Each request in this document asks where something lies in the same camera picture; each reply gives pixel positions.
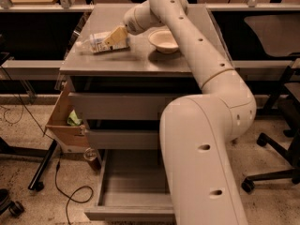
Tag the black table leg left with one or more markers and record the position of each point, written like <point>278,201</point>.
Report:
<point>45,155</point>

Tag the grey open bottom drawer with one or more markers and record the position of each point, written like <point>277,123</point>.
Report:
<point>132,186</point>

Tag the clear glass jar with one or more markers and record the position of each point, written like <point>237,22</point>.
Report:
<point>91,156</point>

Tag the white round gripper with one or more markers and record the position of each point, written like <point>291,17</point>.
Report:
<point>130,23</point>

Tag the white paper bowl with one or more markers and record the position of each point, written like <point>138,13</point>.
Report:
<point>163,41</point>

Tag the green crumpled paper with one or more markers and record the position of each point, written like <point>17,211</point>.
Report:
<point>73,119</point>

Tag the grey drawer cabinet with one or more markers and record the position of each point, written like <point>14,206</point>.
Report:
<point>139,69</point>

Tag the brown cardboard box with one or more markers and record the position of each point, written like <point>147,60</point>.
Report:
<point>71,138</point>

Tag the grey middle drawer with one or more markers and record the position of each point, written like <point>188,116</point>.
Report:
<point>123,139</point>

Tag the black office chair base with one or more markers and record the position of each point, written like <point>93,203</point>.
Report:
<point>284,161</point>

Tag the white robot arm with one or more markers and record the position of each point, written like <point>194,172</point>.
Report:
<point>194,130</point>

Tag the black caster wheel left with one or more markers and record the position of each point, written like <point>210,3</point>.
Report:
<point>15,208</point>

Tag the grey top drawer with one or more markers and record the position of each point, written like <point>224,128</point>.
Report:
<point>130,106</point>

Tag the clear blue-label plastic bottle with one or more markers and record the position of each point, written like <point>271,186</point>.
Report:
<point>94,43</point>

